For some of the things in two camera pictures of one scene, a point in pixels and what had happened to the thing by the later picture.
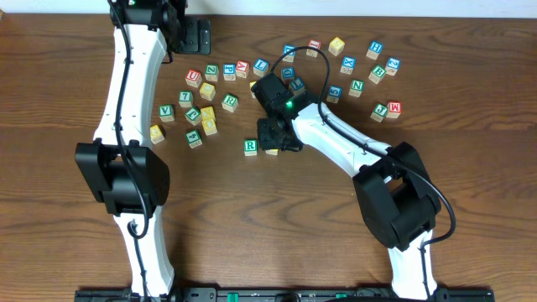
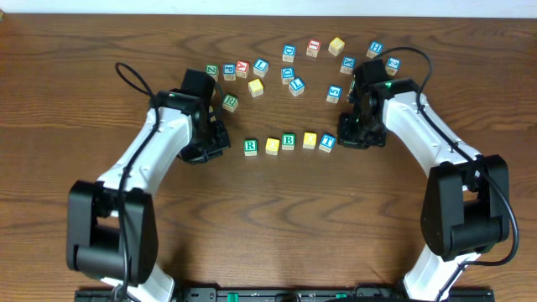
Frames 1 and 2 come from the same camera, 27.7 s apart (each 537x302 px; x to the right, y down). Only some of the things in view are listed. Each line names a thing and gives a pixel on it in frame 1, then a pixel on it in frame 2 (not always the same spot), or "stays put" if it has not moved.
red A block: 242,69 stays put
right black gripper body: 269,136 to 359,131
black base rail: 283,294 stays put
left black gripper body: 198,36 to 211,146
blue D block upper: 289,57 stays put
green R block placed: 250,148 stays put
